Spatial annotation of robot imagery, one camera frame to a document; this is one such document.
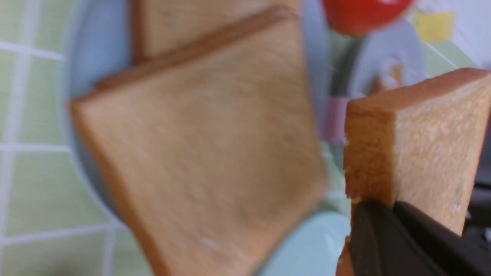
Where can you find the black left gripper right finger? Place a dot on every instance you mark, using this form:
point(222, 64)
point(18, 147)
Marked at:
point(477, 221)

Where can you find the toast slice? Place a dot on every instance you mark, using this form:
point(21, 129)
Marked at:
point(210, 151)
point(160, 25)
point(419, 144)

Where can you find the green checkered tablecloth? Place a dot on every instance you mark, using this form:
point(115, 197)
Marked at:
point(51, 223)

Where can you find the blue bread plate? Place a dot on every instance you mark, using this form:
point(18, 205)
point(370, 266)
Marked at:
point(100, 46)

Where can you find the grey-blue egg plate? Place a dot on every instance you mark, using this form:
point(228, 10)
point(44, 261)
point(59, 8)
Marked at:
point(375, 55)

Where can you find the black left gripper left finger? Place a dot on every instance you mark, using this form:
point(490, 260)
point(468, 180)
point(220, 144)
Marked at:
point(404, 241)

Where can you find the light blue front plate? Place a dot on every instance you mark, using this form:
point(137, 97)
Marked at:
point(312, 249)

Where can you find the red tomato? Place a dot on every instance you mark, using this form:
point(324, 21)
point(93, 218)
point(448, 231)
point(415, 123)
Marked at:
point(360, 17)

